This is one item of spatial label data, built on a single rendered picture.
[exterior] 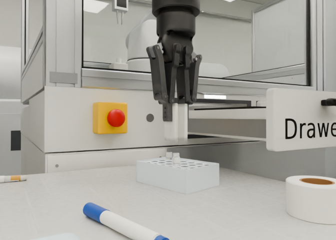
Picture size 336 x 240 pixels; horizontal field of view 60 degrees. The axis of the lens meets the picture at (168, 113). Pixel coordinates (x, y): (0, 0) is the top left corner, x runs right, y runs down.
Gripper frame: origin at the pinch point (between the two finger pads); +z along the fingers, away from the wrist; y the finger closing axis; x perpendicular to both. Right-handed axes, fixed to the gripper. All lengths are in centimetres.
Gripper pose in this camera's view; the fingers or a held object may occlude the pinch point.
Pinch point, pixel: (176, 122)
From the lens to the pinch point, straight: 55.8
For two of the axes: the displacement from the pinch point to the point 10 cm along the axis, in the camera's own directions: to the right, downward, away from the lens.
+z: 0.0, 10.0, -0.1
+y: -7.2, -0.1, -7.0
